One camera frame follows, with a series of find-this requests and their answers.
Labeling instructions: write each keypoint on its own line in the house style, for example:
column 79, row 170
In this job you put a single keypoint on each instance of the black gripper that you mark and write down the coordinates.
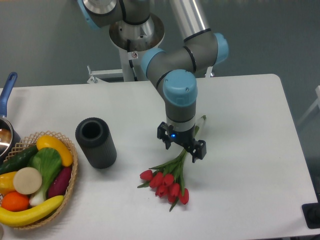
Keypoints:
column 185, row 139

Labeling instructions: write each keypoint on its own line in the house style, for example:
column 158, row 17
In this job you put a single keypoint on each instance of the red tulip bouquet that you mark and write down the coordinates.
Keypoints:
column 167, row 180

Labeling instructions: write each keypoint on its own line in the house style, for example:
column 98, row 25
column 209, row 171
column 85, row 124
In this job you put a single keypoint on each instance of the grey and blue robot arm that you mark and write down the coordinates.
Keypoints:
column 178, row 88

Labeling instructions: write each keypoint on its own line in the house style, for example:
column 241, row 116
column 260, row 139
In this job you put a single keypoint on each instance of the dark grey ribbed vase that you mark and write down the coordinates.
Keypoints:
column 94, row 138

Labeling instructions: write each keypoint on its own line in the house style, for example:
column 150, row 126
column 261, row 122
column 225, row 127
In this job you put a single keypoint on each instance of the purple sweet potato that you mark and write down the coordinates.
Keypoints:
column 60, row 184

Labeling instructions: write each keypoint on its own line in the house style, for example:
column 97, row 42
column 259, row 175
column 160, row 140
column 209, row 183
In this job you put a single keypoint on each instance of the green bok choy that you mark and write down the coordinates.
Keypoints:
column 48, row 162

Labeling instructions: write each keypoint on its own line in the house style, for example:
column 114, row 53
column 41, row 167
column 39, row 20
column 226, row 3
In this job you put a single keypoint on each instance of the black device at table edge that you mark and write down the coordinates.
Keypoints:
column 311, row 212

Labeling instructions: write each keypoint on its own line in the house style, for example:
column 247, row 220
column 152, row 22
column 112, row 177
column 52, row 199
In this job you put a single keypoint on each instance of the woven wicker basket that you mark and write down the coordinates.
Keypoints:
column 29, row 141

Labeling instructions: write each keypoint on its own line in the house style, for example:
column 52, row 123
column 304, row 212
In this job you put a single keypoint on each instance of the beige round slice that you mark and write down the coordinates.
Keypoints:
column 27, row 180

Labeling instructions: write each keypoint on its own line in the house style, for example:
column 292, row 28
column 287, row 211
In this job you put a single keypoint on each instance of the green cucumber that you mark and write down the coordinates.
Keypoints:
column 18, row 161

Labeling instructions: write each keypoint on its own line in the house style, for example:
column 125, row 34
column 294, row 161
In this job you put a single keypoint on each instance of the orange fruit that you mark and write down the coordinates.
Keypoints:
column 15, row 202

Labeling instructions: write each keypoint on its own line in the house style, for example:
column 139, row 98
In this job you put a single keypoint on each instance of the yellow pepper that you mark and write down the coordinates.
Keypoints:
column 6, row 183

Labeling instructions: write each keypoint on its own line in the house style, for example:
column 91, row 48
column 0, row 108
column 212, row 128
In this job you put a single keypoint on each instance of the yellow banana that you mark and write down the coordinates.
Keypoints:
column 32, row 215

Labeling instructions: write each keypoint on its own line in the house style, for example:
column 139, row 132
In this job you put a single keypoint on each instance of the white frame at right edge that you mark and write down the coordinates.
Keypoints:
column 311, row 111

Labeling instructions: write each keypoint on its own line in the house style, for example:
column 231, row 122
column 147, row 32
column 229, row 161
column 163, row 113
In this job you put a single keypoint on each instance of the blue handled saucepan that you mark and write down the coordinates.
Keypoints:
column 8, row 136

